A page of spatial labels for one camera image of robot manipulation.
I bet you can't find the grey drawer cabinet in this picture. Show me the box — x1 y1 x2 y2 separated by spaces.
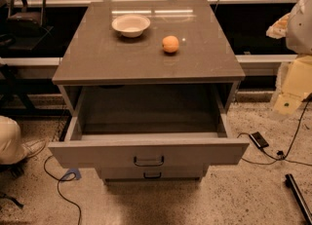
52 0 247 184

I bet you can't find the grey drawer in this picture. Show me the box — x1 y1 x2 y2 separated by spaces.
49 84 249 169
97 166 208 181

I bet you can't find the black phone on floor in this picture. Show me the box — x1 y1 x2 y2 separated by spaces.
250 131 269 149

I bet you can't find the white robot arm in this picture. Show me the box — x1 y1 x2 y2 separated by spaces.
266 0 312 115

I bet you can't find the white paper bowl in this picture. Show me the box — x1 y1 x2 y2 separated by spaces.
112 14 150 38

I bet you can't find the black cable floor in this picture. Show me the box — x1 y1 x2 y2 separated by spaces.
236 96 312 168
43 155 83 225

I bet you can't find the grey top drawer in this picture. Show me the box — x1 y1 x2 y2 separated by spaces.
49 84 249 169

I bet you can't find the black bar on floor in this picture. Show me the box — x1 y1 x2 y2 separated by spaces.
285 174 312 225

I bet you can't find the black cable right floor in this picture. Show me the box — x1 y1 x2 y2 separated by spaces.
236 96 312 168

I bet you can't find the orange fruit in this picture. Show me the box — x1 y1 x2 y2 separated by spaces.
162 36 179 54

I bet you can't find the person's beige trouser leg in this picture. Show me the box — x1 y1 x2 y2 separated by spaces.
0 116 26 165

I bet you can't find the grey bottom drawer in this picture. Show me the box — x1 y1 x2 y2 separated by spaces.
97 166 208 181

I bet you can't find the black cable left floor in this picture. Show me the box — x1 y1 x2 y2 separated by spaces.
43 155 83 225

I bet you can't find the white sneaker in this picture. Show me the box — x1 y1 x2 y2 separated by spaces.
22 140 46 159

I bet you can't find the black chair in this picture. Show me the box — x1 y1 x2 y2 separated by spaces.
0 0 54 54

